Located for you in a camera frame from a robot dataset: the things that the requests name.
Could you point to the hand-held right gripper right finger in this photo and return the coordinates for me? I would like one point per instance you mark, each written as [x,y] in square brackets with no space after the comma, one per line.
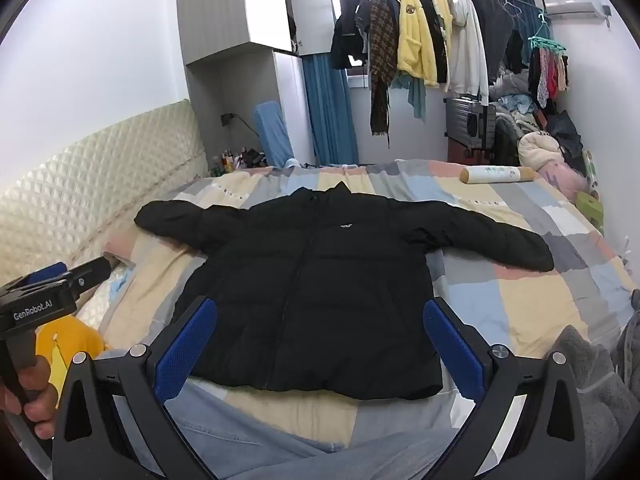
[457,355]

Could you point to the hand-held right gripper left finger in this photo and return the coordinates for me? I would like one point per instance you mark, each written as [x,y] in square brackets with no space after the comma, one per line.
[185,355]

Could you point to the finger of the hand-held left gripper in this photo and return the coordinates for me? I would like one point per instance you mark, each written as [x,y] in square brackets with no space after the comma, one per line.
[47,271]
[95,270]

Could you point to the black puffer jacket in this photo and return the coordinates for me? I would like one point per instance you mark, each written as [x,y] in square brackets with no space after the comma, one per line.
[320,310]

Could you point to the pile of clothes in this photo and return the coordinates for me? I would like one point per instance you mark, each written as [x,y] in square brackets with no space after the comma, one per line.
[512,97]

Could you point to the person's left hand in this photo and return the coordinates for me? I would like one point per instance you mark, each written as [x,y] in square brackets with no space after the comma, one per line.
[40,410]

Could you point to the white patterned pillow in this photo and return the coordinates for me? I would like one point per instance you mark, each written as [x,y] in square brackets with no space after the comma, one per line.
[102,300]

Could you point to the yellow plush toy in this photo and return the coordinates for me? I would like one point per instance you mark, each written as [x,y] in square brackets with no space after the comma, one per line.
[70,340]

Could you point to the cream quilted headboard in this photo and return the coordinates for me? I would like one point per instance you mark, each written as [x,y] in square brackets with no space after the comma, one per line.
[100,185]

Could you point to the bed with patchwork sheet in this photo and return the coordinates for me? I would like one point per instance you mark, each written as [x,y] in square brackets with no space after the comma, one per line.
[525,300]

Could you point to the grey fleece blanket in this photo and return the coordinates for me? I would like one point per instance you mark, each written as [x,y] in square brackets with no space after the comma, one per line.
[595,385]

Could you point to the clutter of small bottles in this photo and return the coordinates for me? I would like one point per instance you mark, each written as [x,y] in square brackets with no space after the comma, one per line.
[235,160]

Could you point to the white rolled mat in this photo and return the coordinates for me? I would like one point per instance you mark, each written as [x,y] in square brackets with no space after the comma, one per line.
[497,175]

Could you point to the green stool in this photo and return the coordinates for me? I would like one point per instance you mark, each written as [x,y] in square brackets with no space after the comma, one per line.
[590,210]

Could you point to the red suitcase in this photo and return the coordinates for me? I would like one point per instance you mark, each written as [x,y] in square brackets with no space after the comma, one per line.
[457,152]

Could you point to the pink plush cushion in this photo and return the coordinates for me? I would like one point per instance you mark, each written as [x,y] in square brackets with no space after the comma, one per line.
[565,177]

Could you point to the cream plush cushion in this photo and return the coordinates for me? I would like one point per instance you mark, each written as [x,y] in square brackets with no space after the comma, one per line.
[537,150]

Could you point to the dark backpack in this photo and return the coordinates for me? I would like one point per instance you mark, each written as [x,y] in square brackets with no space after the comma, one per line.
[506,140]

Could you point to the grey suitcase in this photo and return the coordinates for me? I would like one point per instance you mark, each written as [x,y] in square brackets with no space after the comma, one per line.
[462,120]

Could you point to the black bag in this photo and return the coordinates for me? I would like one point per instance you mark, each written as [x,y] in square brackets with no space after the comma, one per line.
[565,132]

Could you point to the teal hanging cloth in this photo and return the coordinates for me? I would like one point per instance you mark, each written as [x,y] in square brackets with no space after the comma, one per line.
[415,97]

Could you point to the blue curtain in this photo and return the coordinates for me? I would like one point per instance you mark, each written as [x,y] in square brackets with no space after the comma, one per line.
[327,110]

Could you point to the white wardrobe cabinet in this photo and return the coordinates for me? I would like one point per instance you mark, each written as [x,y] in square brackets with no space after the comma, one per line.
[215,10]

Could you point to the hanging socks and underwear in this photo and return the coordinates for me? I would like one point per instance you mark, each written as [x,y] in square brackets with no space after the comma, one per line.
[547,75]

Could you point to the white hoodie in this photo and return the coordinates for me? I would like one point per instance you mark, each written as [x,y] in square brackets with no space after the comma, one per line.
[467,60]

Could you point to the hanging black garment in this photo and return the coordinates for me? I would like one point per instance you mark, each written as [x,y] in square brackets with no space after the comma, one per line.
[437,60]

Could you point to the brown houndstooth scarf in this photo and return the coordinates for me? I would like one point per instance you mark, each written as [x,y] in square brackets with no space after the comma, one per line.
[381,60]

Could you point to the yellow fleece hoodie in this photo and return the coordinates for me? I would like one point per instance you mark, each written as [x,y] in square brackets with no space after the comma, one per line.
[412,45]

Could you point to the green clip hanger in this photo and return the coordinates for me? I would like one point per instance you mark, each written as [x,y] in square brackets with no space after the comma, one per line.
[545,42]

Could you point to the dark grey garment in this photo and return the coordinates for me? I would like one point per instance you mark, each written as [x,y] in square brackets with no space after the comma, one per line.
[492,25]

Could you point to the hanging black jacket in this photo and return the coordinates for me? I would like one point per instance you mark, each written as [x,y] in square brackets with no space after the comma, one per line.
[345,35]

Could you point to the pale yellow garment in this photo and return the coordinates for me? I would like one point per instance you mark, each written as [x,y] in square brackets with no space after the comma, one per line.
[442,15]

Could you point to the teal garment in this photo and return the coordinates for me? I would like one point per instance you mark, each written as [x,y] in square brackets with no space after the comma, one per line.
[525,15]

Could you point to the white air conditioner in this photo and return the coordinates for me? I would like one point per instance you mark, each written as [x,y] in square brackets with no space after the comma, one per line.
[570,7]

